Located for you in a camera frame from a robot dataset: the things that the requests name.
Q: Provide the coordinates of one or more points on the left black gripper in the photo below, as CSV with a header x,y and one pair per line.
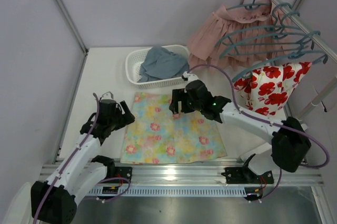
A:
x,y
122,115

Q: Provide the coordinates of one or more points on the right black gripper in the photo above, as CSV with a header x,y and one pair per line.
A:
x,y
180,101

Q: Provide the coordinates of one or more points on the pastel floral skirt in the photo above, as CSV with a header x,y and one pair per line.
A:
x,y
160,137

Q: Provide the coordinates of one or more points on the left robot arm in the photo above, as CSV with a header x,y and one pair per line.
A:
x,y
56,199

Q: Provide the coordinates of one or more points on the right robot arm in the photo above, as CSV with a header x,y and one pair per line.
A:
x,y
288,143

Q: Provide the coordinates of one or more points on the red poppy skirt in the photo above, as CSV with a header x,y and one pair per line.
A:
x,y
267,89

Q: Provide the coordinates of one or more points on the pink ruffled skirt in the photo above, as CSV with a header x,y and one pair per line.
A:
x,y
202,43

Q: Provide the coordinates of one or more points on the teal empty hanger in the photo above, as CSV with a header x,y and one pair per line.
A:
x,y
247,41

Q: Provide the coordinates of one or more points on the teal hanger with pink skirt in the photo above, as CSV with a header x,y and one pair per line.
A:
x,y
249,6

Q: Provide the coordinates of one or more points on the blue grey cloth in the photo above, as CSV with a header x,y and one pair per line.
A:
x,y
161,63

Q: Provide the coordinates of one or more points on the white plastic basket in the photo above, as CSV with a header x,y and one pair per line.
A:
x,y
133,63

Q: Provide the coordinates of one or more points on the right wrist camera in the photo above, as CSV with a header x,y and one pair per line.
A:
x,y
189,77

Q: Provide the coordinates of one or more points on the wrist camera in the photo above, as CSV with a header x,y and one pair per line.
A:
x,y
107,95
189,77

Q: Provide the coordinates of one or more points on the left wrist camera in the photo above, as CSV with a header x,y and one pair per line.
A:
x,y
107,95

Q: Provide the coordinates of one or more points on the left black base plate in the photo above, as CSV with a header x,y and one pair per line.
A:
x,y
120,171

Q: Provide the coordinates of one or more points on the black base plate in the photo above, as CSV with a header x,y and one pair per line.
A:
x,y
242,175
120,171

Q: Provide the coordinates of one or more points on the aluminium mounting rail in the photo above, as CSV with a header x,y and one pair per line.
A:
x,y
208,173

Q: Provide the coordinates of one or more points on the white slotted cable duct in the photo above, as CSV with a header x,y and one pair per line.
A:
x,y
168,191

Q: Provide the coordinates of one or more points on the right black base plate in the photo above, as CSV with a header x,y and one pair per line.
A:
x,y
242,175

